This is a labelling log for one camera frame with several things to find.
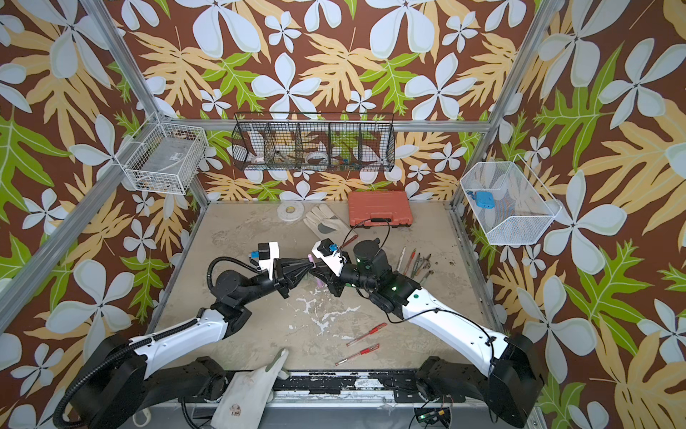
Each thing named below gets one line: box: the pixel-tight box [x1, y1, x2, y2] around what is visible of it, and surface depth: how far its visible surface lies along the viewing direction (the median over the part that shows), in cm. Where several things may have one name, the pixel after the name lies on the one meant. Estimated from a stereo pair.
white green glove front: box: [210, 347, 289, 429], surface depth 71 cm
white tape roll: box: [276, 201, 305, 222], surface depth 118 cm
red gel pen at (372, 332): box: [345, 322, 388, 347], surface depth 87 cm
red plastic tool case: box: [348, 190, 413, 228], surface depth 118 cm
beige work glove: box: [303, 203, 359, 250], surface depth 113 cm
